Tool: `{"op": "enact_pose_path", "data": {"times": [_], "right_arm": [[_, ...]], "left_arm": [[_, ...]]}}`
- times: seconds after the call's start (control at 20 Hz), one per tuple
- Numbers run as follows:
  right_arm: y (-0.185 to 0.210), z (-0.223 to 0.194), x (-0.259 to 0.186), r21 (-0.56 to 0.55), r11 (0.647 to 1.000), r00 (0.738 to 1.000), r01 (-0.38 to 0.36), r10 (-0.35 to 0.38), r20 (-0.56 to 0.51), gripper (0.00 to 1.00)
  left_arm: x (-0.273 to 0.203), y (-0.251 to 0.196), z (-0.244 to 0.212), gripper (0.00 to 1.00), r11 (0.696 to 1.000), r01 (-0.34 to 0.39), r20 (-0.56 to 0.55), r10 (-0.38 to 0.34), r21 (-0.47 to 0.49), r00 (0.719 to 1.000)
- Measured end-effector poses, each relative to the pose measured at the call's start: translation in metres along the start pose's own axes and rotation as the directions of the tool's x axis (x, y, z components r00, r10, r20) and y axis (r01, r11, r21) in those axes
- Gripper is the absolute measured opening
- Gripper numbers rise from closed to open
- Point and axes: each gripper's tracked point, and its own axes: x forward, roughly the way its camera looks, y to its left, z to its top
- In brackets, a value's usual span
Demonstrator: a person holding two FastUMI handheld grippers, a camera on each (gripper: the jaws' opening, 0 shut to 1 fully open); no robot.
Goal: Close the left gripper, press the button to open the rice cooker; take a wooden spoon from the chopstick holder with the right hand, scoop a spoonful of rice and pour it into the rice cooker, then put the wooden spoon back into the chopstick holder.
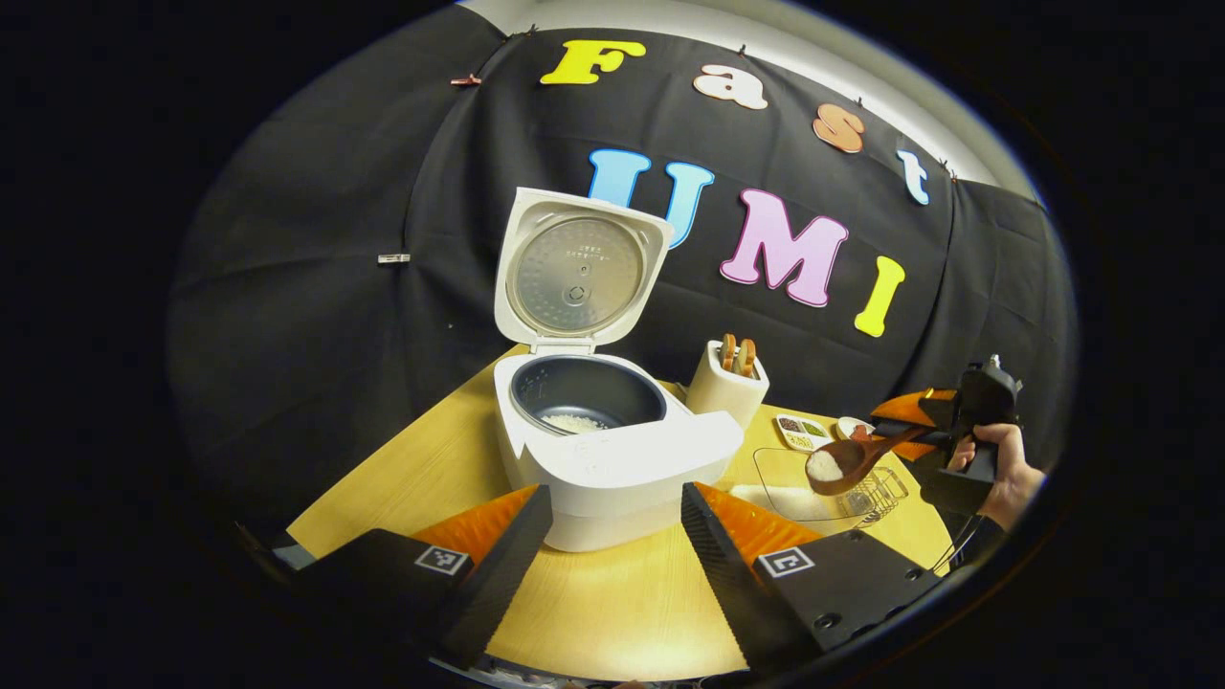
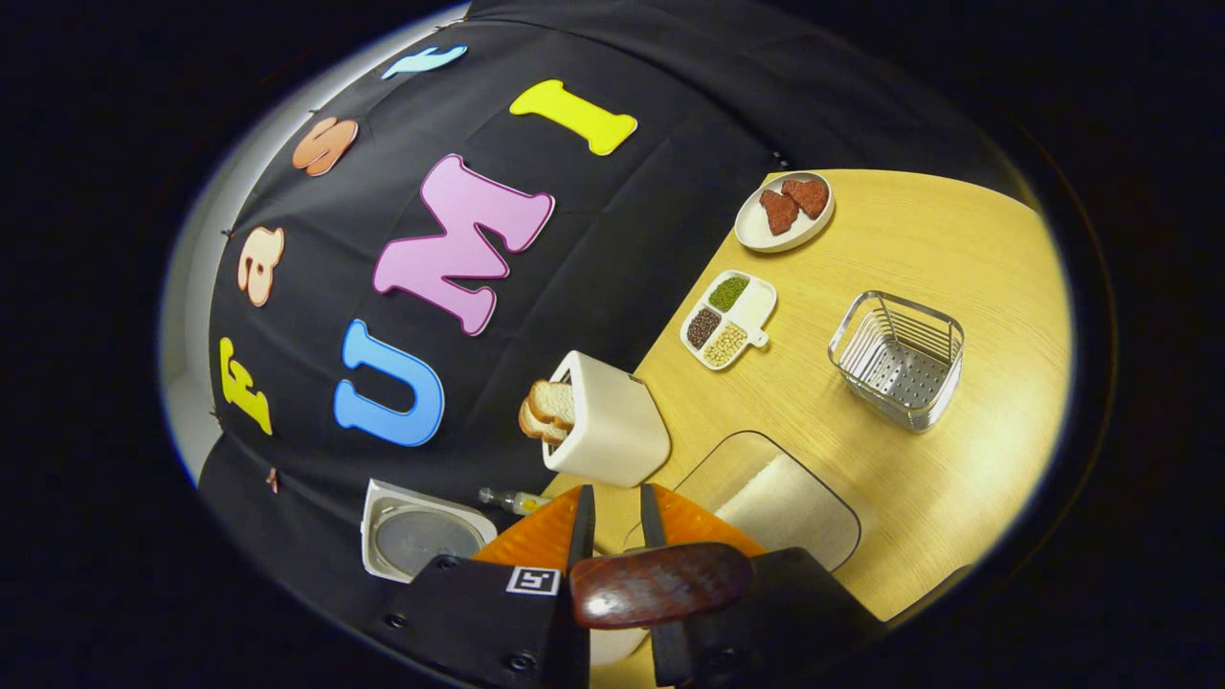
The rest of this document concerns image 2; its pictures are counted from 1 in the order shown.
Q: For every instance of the white round plate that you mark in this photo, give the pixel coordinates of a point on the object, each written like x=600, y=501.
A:
x=758, y=235

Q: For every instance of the clear box of white rice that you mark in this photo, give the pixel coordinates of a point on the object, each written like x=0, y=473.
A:
x=785, y=507

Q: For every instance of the white rice cooker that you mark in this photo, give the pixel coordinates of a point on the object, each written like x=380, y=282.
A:
x=421, y=536

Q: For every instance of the white divided dish of beans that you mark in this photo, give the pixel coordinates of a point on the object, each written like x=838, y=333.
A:
x=756, y=306

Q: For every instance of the brown wooden spoon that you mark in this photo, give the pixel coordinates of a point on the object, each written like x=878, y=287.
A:
x=660, y=584

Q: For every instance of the bread slice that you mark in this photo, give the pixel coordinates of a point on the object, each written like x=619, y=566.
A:
x=553, y=402
x=536, y=423

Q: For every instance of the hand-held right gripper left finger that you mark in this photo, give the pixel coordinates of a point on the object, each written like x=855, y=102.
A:
x=582, y=526

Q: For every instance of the red meat piece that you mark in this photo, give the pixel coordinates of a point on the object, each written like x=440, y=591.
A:
x=778, y=212
x=807, y=196

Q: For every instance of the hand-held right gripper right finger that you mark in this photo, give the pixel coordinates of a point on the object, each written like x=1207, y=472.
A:
x=652, y=522

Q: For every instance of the white toaster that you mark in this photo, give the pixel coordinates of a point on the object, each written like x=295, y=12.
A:
x=612, y=431

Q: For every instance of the small glass bottle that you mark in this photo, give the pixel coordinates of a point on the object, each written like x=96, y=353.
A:
x=522, y=501

